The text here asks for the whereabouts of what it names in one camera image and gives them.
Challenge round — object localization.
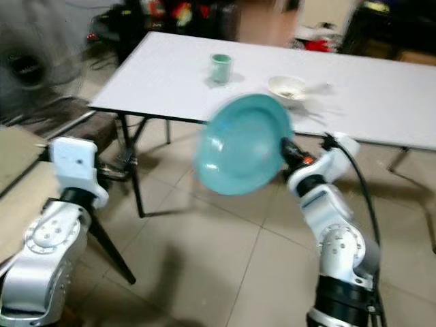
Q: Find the green plastic cup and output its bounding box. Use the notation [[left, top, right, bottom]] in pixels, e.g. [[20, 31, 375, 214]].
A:
[[209, 53, 234, 85]]

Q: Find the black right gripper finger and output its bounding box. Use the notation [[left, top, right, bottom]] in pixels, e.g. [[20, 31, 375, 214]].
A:
[[280, 136, 305, 168]]

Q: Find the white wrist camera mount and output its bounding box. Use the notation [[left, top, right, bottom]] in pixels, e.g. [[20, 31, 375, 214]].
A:
[[287, 132, 361, 196], [48, 136, 110, 207]]

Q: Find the white ceramic bowl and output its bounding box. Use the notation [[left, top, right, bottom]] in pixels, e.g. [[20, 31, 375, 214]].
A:
[[267, 75, 308, 102]]

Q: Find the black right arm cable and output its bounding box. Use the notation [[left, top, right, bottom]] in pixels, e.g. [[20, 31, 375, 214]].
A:
[[322, 133, 386, 327]]

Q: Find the red and white object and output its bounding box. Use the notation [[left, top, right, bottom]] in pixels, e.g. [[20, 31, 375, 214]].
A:
[[294, 26, 340, 55]]

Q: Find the white folding table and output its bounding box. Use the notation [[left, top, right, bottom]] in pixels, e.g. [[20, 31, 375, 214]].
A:
[[89, 31, 436, 254]]

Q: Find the grey electric fan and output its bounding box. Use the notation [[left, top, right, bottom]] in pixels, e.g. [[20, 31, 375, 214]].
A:
[[0, 0, 84, 121]]

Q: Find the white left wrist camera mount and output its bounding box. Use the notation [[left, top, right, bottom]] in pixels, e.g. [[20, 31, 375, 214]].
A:
[[48, 136, 110, 207]]

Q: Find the beige cushioned bench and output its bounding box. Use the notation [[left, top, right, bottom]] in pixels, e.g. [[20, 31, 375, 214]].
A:
[[0, 125, 57, 263]]

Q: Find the teal round plate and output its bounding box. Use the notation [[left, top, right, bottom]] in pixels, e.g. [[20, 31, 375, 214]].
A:
[[192, 93, 294, 196]]

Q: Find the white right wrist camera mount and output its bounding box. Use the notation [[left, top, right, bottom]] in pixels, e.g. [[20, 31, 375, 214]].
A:
[[287, 132, 361, 196]]

